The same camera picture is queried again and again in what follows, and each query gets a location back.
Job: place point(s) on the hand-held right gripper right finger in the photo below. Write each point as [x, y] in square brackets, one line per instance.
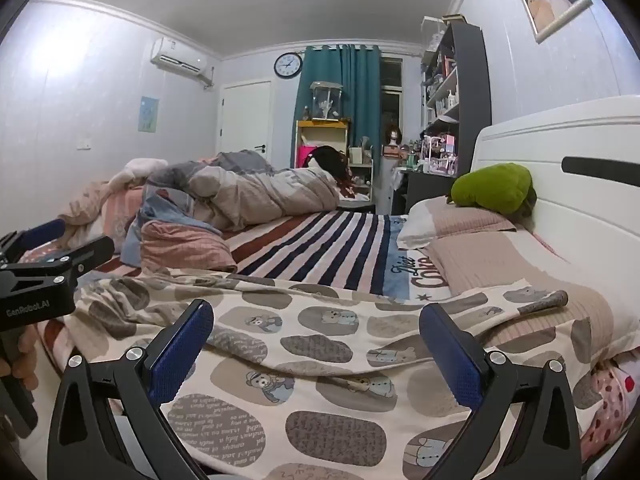
[452, 355]

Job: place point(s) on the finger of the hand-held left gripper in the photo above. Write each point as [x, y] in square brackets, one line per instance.
[42, 232]
[87, 252]

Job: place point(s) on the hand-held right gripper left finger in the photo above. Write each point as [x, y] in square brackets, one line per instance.
[182, 355]

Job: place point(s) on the bear-patterned beige blanket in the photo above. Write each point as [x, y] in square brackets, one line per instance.
[300, 360]

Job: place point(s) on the person's left hand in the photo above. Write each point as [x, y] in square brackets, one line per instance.
[25, 357]

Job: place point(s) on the pink fluffy blanket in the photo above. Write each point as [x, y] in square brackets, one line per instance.
[105, 200]

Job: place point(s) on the pink checked pillow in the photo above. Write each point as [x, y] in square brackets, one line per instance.
[185, 247]

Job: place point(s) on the small beige ribbed pillow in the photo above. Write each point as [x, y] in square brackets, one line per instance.
[460, 222]

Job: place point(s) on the pink strawberry print cloth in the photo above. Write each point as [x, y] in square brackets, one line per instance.
[612, 400]

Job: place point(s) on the striped bed sheet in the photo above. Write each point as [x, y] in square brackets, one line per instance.
[325, 245]

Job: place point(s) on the green plush toy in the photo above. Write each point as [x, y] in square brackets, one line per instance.
[492, 185]

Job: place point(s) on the grey beige quilt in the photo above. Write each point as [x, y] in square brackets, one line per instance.
[260, 190]

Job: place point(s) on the white door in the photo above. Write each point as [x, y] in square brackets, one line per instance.
[245, 120]

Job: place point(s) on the white trolley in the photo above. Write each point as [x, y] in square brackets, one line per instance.
[360, 170]

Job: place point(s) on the white bed headboard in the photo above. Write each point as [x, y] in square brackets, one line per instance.
[590, 200]

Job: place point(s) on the white air conditioner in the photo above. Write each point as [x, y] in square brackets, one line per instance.
[180, 57]

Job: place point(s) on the mannequin head with wig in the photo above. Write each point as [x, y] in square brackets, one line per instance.
[394, 135]

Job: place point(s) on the black plush toy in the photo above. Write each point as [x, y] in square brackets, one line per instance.
[330, 157]

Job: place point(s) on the yellow cabinet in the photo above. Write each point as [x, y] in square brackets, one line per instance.
[322, 132]

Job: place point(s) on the window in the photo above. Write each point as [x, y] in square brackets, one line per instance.
[391, 100]

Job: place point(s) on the dark grey bookshelf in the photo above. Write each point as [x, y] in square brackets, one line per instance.
[472, 90]

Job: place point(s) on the teal curtain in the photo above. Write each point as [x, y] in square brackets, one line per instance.
[355, 95]

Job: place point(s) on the glass display tank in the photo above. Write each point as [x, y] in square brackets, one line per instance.
[327, 101]

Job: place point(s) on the white light switch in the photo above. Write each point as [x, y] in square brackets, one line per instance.
[84, 144]

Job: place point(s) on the blue wall poster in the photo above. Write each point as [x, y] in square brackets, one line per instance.
[149, 114]

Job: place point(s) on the round wall clock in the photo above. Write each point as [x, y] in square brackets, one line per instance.
[288, 65]

